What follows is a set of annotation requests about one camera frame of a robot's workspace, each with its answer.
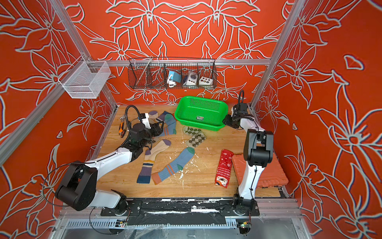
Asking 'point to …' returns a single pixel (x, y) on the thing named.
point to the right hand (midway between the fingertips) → (222, 119)
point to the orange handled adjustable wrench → (121, 125)
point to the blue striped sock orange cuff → (168, 118)
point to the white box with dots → (205, 81)
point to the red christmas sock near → (224, 168)
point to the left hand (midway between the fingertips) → (161, 121)
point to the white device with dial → (192, 79)
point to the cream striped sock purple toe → (144, 177)
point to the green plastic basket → (202, 113)
